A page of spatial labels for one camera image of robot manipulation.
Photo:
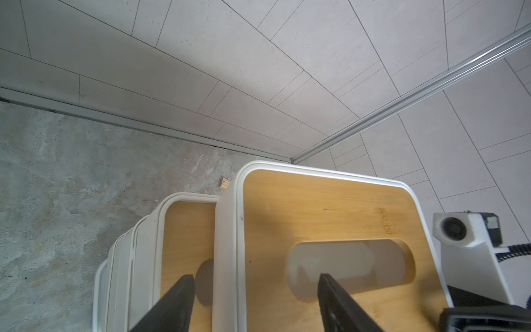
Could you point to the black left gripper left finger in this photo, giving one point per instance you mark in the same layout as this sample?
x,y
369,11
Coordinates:
x,y
173,312

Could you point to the small wooden block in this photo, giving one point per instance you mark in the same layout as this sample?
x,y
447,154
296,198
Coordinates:
x,y
224,183

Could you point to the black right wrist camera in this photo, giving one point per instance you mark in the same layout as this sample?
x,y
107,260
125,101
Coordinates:
x,y
470,242

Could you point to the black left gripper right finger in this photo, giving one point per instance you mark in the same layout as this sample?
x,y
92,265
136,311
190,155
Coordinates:
x,y
339,311

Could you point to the grey lid tissue box front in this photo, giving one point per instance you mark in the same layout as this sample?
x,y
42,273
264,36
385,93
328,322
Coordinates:
x,y
121,260

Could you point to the grey lid tissue box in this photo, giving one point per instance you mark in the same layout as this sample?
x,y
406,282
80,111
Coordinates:
x,y
99,298
121,260

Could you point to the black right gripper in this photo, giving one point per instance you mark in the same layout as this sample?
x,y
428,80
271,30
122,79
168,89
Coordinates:
x,y
472,312

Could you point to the aluminium corner post right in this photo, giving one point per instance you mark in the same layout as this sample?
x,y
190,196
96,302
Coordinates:
x,y
511,44

